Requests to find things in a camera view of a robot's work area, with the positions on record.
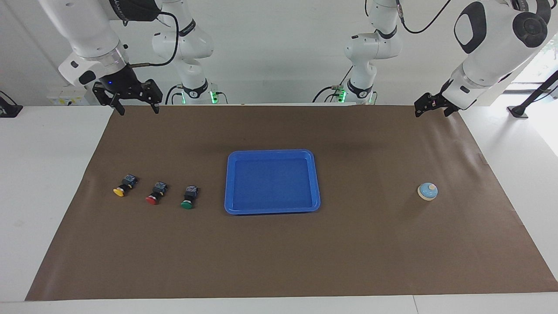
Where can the yellow push button switch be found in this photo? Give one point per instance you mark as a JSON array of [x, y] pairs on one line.
[[119, 191]]

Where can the red push button switch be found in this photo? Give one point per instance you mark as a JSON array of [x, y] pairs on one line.
[[152, 199]]

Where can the green push button switch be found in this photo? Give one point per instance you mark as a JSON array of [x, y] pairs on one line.
[[187, 203]]

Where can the blue plastic tray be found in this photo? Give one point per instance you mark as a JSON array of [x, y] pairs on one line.
[[272, 183]]

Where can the black clamp mount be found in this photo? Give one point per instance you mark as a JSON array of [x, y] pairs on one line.
[[8, 109]]

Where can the brown table mat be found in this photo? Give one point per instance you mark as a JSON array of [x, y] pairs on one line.
[[279, 253]]

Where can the white box yellow label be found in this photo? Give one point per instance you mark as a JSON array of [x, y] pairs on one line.
[[65, 98]]

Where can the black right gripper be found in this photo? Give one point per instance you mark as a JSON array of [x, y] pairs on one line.
[[122, 85]]

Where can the black stand with foot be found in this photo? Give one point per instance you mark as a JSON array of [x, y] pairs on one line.
[[518, 111]]

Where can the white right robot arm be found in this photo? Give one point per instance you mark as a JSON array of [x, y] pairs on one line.
[[91, 35]]

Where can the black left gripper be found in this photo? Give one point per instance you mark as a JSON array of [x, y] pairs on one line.
[[444, 101]]

